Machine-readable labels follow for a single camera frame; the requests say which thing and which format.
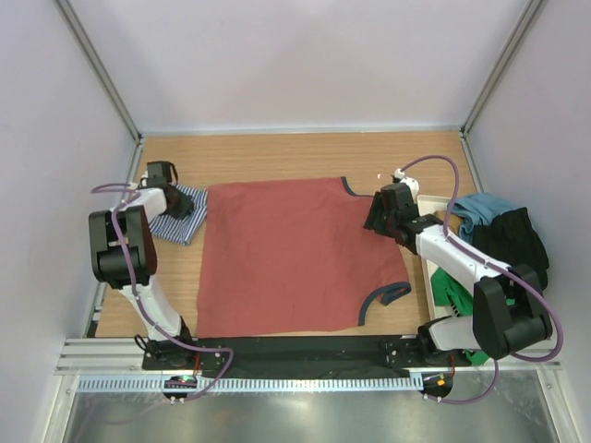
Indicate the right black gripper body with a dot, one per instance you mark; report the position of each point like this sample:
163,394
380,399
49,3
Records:
391,219

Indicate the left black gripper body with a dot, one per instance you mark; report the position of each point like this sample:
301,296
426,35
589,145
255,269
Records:
182,204

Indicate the blue white striped tank top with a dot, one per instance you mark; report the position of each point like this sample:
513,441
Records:
182,231

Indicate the red tank top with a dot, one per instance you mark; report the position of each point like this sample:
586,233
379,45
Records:
292,255

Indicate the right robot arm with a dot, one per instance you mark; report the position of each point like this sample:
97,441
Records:
508,315

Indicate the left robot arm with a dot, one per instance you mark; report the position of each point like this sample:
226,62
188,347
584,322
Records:
123,254

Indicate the teal tank top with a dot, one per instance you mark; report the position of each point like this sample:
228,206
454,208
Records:
478,209

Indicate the green tank top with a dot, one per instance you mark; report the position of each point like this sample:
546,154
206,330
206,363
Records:
450,298

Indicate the black tank top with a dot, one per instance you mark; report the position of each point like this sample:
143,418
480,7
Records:
511,238

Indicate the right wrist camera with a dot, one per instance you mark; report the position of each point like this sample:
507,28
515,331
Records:
400,176

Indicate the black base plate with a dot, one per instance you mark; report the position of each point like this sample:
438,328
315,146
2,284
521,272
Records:
306,357

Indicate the slotted cable duct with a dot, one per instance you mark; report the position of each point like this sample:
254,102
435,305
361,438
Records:
169,384

